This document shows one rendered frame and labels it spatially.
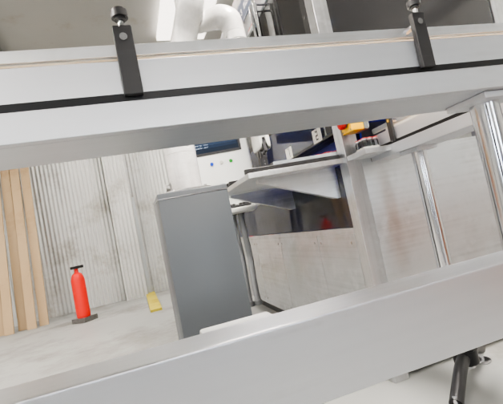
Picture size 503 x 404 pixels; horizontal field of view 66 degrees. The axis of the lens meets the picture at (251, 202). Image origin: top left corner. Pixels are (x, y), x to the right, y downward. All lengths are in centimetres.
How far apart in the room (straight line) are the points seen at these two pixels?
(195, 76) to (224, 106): 5
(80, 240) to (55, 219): 44
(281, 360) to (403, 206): 118
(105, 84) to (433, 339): 60
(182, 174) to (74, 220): 455
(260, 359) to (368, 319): 17
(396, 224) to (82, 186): 494
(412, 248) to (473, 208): 36
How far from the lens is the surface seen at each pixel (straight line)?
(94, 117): 52
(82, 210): 591
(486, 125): 84
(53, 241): 594
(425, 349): 68
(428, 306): 68
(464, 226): 184
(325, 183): 160
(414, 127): 140
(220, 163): 241
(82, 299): 480
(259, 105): 55
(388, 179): 164
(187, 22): 163
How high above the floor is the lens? 70
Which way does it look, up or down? 3 degrees up
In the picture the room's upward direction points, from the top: 11 degrees counter-clockwise
